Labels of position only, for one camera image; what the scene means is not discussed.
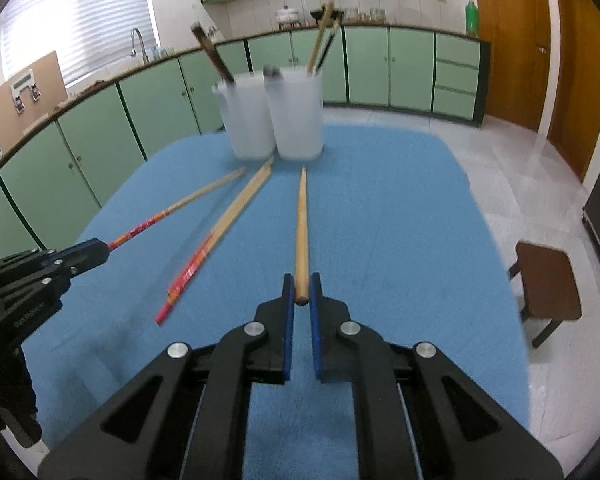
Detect white double utensil holder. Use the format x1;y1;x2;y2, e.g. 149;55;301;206
211;67;326;162

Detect brown wooden door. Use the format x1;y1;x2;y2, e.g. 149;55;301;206
547;0;600;187
472;0;552;134

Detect light bamboo chopstick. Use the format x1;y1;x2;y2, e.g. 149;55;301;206
306;1;335;75

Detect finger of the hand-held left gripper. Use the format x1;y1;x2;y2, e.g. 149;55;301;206
55;255;111;287
45;239;111;267

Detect white window blind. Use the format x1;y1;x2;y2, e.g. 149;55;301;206
0;0;159;89

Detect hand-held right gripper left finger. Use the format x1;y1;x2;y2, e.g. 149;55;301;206
37;274;296;480

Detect white bracket device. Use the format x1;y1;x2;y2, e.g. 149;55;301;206
11;72;42;113

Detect brown wooden stool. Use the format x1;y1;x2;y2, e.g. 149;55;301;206
507;241;583;348

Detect brown cardboard board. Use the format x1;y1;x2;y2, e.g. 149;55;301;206
0;51;69;149

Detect metal kitchen faucet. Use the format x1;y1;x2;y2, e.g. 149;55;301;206
130;28;149;65

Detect dark brown chopstick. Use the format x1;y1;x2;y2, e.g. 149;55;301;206
191;21;235;84

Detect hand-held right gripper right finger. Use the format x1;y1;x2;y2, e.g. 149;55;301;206
309;273;564;480

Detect blue table mat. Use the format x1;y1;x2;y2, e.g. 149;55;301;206
20;125;532;480

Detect black chopstick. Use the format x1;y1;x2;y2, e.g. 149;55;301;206
316;19;341;74

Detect plain wooden chopstick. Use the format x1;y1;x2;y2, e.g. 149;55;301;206
295;166;311;306

